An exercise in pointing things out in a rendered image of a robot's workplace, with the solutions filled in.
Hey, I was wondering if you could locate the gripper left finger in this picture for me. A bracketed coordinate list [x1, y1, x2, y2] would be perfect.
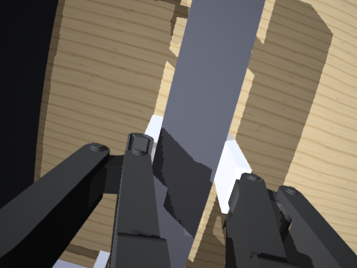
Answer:
[0, 115, 171, 268]

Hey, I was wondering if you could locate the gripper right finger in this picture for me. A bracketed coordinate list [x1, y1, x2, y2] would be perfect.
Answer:
[214, 133, 357, 268]

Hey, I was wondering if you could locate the dark grey long rectangular bar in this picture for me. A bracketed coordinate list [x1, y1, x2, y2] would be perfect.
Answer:
[152, 0, 266, 268]

